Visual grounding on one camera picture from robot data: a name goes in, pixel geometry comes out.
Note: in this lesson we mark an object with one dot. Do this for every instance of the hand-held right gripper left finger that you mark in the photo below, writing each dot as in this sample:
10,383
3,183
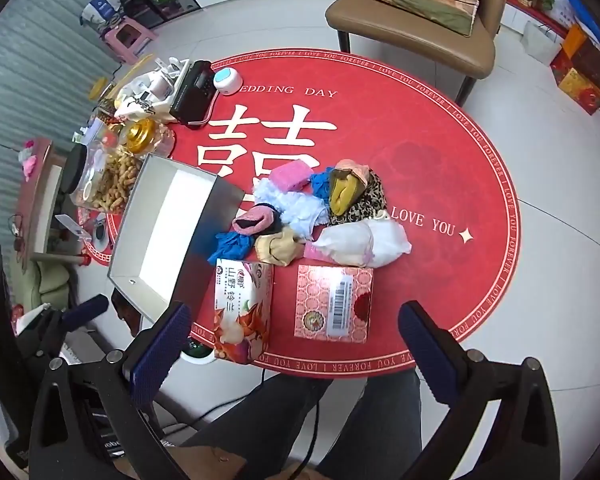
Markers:
162,350

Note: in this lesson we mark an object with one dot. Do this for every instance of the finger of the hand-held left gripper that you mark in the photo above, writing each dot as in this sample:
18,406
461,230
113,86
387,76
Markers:
86,308

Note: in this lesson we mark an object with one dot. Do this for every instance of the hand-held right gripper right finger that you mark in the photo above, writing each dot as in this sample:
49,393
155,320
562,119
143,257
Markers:
430,355

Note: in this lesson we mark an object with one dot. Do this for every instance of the grey cardboard box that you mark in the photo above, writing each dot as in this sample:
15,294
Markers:
170,220

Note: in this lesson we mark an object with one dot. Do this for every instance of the blue plastic shoe cover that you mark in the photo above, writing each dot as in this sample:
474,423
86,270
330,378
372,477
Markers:
227,246
322,185

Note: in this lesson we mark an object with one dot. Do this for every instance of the white cloth pouch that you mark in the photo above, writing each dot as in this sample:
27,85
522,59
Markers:
365,242

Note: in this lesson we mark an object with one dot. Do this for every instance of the leopard print cloth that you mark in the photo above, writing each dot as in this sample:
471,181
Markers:
370,200

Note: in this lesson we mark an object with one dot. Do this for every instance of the mustard yellow knitted sock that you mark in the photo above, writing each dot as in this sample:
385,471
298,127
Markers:
342,197

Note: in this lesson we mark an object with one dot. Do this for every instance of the pink knitted sock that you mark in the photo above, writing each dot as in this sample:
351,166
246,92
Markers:
352,166

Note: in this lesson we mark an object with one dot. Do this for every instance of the pink sponge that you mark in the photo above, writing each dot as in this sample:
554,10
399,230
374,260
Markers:
292,175

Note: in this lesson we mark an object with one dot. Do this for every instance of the person's right leg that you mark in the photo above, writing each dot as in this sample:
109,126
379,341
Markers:
375,420

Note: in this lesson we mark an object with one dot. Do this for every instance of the person's leg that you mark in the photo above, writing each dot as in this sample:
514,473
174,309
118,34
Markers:
260,425
375,420

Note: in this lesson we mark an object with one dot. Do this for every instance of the floral white tissue pack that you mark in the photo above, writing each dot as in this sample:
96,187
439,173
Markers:
242,310

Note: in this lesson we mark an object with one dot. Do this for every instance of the wooden side table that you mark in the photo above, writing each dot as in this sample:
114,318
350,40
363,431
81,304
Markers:
40,200

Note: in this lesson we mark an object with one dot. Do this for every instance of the red patterned tissue pack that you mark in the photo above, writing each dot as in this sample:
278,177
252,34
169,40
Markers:
320,305

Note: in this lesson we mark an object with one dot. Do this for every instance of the person's left leg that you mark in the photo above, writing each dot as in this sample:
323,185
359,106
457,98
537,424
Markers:
260,425

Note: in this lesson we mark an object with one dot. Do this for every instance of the clear peanut jar black lid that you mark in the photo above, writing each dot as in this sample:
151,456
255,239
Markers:
112,185

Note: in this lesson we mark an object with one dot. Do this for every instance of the beige sock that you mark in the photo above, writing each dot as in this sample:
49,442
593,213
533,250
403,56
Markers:
275,250

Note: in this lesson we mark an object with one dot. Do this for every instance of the black and pink sock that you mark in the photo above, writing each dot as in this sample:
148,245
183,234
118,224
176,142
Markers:
252,222

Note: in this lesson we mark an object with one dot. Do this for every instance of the pink plush flower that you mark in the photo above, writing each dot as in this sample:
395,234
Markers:
30,162

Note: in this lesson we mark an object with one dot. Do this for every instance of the clear jar gold lid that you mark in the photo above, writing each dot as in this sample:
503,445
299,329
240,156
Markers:
142,135

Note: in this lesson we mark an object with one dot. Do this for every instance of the white plastic items pile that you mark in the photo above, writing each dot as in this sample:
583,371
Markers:
152,90

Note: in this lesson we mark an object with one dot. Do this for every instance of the red round printed table mat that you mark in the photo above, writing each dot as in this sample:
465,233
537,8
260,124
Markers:
380,125

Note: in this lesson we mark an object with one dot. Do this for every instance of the black radio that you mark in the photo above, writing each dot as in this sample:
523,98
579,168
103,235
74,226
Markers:
192,90

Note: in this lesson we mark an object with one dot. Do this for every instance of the white round device blue top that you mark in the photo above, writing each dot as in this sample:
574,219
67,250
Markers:
226,80

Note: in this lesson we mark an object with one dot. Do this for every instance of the pink plastic stool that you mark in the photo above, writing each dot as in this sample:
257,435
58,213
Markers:
127,35

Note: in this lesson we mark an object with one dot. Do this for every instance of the white and blue sack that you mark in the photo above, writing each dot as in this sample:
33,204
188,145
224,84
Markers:
100,7

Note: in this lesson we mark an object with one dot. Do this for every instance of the red and yellow gift box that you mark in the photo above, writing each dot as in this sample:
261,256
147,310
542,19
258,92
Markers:
580,90

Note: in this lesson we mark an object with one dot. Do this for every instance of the brown padded chair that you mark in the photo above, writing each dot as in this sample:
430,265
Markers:
420,45

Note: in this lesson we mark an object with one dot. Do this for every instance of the white paper bag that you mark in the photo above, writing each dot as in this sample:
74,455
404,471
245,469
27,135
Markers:
540,42

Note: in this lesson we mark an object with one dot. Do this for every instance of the dark brown gift box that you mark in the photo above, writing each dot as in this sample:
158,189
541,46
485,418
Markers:
597,62

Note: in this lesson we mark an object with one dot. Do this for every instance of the orange gift box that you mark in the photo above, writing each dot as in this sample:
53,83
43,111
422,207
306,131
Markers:
574,42

